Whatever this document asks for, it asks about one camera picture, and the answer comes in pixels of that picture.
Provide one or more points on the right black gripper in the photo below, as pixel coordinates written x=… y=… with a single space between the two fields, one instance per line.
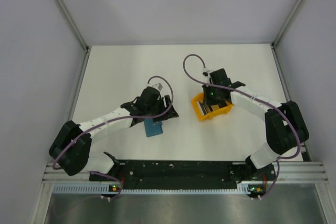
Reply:
x=207 y=101

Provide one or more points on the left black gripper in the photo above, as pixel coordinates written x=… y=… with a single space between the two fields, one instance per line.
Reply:
x=171 y=113

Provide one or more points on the yellow plastic bin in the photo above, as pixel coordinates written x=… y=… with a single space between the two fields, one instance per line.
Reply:
x=200 y=98

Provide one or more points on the gold credit card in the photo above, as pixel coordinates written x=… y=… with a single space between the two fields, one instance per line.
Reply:
x=212 y=108

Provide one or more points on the blue leather card holder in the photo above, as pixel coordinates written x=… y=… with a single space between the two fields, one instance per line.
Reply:
x=153 y=128

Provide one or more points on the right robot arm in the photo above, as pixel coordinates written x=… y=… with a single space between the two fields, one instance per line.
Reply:
x=285 y=127

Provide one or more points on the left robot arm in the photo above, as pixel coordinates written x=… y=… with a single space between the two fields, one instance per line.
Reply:
x=72 y=148

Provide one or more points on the silver card in bin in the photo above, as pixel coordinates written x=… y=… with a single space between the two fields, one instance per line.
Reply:
x=203 y=109

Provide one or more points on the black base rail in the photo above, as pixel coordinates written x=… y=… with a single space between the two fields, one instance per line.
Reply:
x=170 y=175

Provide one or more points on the white cable duct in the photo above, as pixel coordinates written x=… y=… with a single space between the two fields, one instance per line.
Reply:
x=112 y=189

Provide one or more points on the aluminium frame rail front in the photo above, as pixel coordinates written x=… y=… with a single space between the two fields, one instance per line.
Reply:
x=290 y=173

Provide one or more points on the right aluminium frame post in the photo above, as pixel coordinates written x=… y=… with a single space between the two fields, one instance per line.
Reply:
x=287 y=23

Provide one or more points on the aluminium frame post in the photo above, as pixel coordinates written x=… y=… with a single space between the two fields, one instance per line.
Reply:
x=71 y=24
x=287 y=23

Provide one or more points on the left aluminium frame post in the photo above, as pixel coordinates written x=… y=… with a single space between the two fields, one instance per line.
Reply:
x=71 y=24

